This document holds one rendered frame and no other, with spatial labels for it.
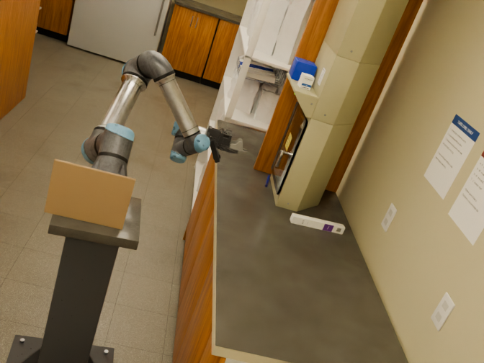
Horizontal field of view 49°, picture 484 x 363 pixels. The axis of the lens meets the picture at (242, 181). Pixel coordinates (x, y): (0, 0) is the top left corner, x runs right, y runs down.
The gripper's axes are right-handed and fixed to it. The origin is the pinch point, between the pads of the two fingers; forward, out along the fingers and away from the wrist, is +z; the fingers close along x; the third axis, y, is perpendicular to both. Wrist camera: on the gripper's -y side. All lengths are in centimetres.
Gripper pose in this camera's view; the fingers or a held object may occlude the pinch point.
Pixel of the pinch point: (244, 152)
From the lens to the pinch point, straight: 252.6
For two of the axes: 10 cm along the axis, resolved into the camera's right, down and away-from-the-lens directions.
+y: 3.2, -8.5, -4.1
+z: 9.5, 2.7, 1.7
